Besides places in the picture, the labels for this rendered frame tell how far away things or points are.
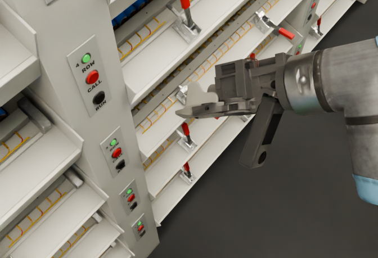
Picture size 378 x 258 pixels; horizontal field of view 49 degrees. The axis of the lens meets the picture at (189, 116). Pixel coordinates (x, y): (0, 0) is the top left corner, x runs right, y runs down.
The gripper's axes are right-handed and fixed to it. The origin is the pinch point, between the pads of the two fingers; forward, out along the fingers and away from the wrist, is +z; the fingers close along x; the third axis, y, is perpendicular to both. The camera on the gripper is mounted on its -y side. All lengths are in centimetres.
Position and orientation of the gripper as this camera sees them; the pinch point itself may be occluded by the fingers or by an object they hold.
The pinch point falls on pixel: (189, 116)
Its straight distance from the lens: 73.9
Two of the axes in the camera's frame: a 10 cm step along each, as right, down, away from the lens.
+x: -6.1, -0.2, -7.9
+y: -0.8, -9.9, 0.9
